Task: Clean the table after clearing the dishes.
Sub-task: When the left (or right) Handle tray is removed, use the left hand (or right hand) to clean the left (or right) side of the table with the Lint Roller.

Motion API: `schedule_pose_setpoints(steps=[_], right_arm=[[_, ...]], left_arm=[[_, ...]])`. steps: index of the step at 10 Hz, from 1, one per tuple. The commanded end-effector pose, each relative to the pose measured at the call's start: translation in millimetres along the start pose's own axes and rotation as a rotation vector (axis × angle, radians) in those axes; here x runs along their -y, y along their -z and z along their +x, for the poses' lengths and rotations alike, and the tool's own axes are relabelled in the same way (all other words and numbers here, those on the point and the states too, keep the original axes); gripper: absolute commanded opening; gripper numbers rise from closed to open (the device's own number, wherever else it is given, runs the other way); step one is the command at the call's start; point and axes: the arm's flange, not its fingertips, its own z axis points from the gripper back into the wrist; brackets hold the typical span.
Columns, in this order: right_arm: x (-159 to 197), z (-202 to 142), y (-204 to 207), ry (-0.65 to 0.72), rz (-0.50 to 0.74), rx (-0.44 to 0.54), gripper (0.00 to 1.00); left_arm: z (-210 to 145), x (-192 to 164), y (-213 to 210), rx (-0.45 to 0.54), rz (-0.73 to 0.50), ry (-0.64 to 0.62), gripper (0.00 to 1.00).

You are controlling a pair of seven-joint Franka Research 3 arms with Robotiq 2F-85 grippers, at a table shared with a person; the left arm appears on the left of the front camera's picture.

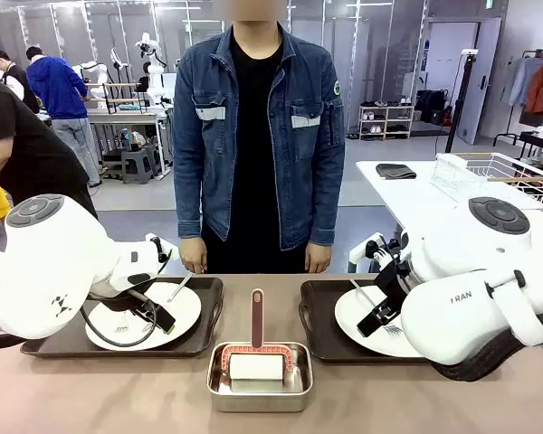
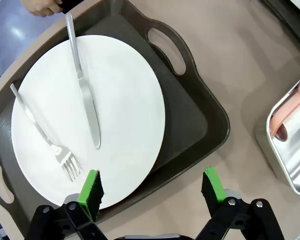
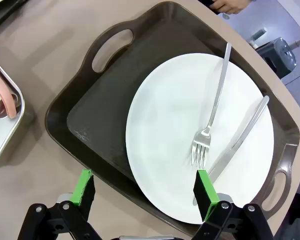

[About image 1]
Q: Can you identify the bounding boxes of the person's right forearm denim sleeve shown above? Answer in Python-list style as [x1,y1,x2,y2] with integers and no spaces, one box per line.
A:
[173,148,209,241]

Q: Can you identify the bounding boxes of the silver metal knife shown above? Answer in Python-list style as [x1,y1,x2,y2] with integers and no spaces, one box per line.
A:
[166,270,195,304]
[348,278,376,311]

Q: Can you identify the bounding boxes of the white shoe rack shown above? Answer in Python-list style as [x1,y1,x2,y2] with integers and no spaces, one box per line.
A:
[357,101,416,141]

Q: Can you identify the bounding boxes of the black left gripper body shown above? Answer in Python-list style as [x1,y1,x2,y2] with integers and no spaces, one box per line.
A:
[126,288,163,317]

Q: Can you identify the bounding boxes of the white wire dish rack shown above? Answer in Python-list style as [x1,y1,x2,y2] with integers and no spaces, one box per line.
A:
[430,152,543,205]

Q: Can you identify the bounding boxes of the white door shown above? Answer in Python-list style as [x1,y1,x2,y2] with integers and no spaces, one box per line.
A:
[455,17,503,146]

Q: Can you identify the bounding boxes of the black clothes rack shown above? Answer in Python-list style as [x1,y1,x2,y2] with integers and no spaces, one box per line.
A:
[492,48,543,148]

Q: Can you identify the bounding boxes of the brown plastic serving tray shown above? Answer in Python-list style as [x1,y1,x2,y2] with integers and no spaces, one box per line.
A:
[20,275,226,359]
[299,278,435,365]

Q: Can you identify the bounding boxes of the black tripod stand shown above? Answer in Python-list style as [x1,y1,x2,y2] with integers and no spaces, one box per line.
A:
[444,48,481,155]

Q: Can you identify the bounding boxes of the white round plate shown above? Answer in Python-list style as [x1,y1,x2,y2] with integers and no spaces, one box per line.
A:
[334,284,429,359]
[84,281,204,352]

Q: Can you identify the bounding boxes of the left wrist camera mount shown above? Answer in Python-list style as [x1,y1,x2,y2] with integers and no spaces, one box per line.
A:
[145,232,182,272]

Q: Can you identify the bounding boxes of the grey plastic step stool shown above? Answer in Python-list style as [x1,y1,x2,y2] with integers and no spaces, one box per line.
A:
[119,145,163,185]

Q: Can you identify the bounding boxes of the hanging light grey shirt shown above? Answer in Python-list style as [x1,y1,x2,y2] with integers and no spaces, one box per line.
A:
[500,56,543,108]

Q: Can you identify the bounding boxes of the white background work table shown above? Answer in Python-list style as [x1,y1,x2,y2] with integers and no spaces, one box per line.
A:
[84,107,174,178]

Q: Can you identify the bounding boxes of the person in denim jacket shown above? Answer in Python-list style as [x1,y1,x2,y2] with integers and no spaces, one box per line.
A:
[172,0,348,276]

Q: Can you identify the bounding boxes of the man in black t-shirt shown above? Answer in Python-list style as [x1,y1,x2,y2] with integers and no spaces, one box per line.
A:
[0,76,99,218]

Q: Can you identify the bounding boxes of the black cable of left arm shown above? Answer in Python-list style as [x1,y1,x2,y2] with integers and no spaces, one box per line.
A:
[79,288,160,348]

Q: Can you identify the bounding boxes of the rectangular stainless steel container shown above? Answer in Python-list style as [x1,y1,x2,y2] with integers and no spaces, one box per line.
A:
[206,341,315,413]

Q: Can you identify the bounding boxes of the man in blue sweater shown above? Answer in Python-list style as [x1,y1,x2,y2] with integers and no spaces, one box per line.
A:
[25,44,103,189]

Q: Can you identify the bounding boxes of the black bags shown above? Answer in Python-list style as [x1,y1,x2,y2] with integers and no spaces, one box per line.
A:
[414,89,450,126]

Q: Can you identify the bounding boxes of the black braided cable sleeve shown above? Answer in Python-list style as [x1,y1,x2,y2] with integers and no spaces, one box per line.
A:
[429,324,543,383]

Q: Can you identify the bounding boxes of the person's left forearm denim sleeve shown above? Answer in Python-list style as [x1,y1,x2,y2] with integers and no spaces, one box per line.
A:
[306,148,347,248]

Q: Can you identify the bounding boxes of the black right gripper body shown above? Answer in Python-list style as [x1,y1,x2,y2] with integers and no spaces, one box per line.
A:
[374,259,413,308]

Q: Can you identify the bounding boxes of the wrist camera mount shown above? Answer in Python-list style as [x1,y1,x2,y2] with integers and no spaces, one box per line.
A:
[348,232,403,273]
[145,232,182,272]

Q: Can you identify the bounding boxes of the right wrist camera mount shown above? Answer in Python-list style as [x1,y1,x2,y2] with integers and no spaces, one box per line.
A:
[348,232,403,273]

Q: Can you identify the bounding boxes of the lint roller pink handle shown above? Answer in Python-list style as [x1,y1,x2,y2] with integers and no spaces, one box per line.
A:
[220,288,296,382]

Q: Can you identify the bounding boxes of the folded grey cloth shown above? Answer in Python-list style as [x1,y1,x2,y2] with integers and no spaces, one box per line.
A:
[375,163,418,181]

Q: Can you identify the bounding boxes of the person's left hand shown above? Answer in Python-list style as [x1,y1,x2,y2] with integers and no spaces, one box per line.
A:
[305,241,334,275]

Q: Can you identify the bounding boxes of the person's right hand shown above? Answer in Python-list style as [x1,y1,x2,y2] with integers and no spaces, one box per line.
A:
[179,238,208,275]

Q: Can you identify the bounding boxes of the tall white background robot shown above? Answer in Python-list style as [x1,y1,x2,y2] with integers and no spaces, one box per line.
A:
[134,31,169,106]

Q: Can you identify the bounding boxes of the man in black vest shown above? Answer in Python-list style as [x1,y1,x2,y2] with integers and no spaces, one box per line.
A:
[0,49,41,114]

